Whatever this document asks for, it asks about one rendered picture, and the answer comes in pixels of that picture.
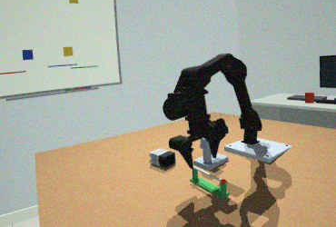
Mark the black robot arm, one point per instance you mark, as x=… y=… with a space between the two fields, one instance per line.
x=188 y=98

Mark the grey pin with red cap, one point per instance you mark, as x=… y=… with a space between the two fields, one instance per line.
x=211 y=175

